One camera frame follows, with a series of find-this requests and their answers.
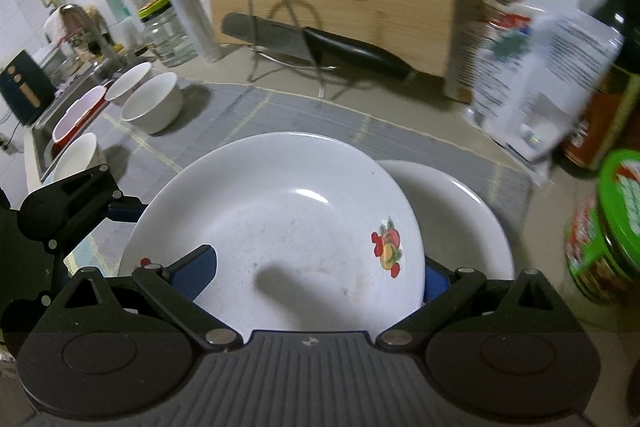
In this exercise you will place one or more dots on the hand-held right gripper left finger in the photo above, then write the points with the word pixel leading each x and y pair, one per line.
pixel 197 269

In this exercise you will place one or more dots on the white fruit-print plate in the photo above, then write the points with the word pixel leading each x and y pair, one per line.
pixel 465 232
pixel 300 232

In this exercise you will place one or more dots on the white floral bowl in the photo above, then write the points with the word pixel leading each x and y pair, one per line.
pixel 127 82

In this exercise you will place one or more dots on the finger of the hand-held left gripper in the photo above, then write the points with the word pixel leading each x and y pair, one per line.
pixel 127 212

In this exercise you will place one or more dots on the metal sink faucet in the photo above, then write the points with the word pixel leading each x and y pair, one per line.
pixel 95 32

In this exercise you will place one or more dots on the plain white bowl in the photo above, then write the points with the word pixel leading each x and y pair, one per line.
pixel 155 107
pixel 80 157

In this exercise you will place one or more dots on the red and white bowl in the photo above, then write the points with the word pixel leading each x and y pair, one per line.
pixel 75 119

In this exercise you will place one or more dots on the dark blue air fryer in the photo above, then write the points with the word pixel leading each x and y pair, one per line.
pixel 20 87

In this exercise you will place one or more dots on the white and blue packet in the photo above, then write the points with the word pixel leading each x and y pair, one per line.
pixel 540 72

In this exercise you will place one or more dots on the dark soy sauce bottle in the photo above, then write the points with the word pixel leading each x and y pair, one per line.
pixel 620 107

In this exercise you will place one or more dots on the green-lid sauce jar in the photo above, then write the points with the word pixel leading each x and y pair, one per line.
pixel 600 247

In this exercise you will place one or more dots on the grey checked dish mat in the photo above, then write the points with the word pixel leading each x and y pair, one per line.
pixel 300 117

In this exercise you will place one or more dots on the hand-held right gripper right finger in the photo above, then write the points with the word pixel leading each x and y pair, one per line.
pixel 435 282

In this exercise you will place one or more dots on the red and white packet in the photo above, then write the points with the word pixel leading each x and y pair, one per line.
pixel 470 57

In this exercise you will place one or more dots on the glass jar with green lid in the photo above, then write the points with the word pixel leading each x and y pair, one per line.
pixel 165 37

